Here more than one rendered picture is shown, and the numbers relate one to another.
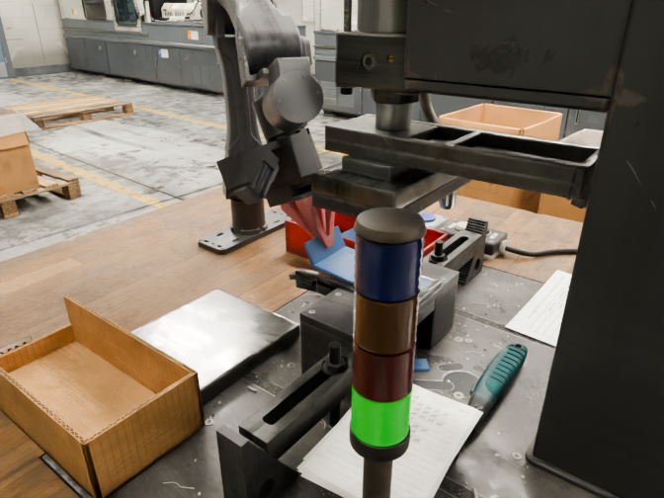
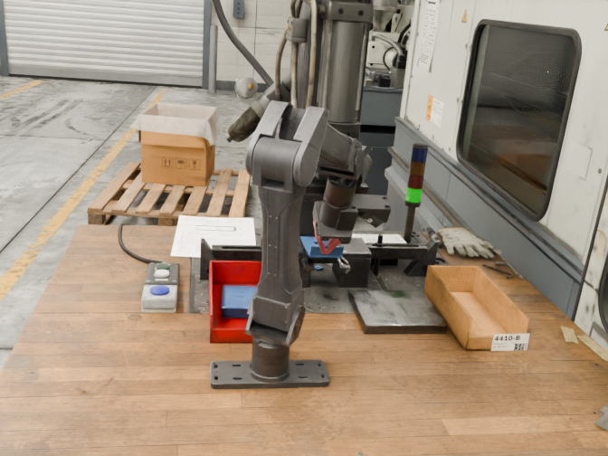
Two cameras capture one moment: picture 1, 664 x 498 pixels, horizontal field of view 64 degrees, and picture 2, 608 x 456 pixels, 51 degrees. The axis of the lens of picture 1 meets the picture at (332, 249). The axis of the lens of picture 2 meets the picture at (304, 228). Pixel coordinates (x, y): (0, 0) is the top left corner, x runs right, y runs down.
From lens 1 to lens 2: 179 cm
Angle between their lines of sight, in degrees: 119
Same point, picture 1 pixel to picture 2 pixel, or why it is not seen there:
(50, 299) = (477, 391)
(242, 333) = (380, 299)
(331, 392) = (388, 245)
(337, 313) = (357, 247)
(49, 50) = not seen: outside the picture
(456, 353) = not seen: hidden behind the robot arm
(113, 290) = (428, 376)
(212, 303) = (379, 318)
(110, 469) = (468, 282)
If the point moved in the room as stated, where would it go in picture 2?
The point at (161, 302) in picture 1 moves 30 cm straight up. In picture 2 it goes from (401, 349) to (423, 199)
